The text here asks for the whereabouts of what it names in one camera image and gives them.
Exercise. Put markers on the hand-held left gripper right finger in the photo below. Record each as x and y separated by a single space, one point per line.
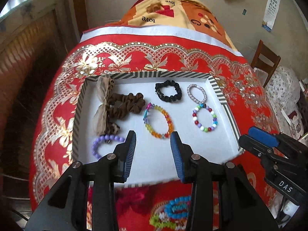
178 158

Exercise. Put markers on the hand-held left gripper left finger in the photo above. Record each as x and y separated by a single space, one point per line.
127 158

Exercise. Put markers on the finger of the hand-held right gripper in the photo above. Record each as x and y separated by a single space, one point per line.
252 145
262 134

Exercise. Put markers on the striped cardboard tray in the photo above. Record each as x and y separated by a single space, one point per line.
154 166

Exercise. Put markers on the brown scrunchie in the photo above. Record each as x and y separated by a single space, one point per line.
134 103

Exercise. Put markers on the black scrunchie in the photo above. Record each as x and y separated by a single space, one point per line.
160 93

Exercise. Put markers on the pink scrunchie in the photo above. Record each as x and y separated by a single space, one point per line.
134 195

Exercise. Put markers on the floral cushion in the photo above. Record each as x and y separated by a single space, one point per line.
281 89

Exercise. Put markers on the clear plastic bag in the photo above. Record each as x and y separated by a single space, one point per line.
259 75

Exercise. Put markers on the wooden chair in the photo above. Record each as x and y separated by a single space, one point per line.
261 57

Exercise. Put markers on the red floral tablecloth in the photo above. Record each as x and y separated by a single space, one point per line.
55 105

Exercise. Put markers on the printed blanket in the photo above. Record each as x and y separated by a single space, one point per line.
187 12

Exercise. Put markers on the wooden door with window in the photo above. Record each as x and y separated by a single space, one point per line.
28 41

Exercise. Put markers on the white wall chart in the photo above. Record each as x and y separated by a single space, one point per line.
272 9

